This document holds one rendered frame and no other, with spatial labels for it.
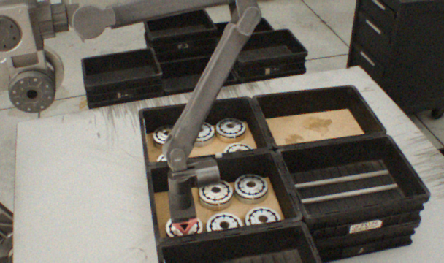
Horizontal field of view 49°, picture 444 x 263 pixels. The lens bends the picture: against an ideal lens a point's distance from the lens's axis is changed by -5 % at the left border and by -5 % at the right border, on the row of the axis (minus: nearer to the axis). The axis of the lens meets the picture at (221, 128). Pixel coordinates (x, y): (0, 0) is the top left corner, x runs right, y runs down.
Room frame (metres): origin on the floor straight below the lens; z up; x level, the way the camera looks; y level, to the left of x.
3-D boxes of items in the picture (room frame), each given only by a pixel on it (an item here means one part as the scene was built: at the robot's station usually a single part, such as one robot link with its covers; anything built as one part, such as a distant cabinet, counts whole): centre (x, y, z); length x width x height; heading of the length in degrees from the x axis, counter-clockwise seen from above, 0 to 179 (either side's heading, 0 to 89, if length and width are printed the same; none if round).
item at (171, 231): (0.94, 0.10, 0.88); 0.10 x 0.10 x 0.01
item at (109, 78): (2.27, 0.52, 0.37); 0.40 x 0.30 x 0.45; 106
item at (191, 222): (0.92, 0.10, 0.93); 0.07 x 0.07 x 0.09; 11
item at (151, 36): (2.77, 0.25, 0.37); 0.40 x 0.30 x 0.45; 106
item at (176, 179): (0.93, 0.10, 1.06); 0.07 x 0.06 x 0.07; 107
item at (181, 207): (0.93, 0.10, 1.00); 0.10 x 0.07 x 0.07; 11
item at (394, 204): (1.10, -0.39, 0.92); 0.40 x 0.30 x 0.02; 101
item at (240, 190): (1.12, -0.09, 0.86); 0.10 x 0.10 x 0.01
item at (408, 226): (1.10, -0.39, 0.76); 0.40 x 0.30 x 0.12; 101
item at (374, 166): (1.10, -0.39, 0.87); 0.40 x 0.30 x 0.11; 101
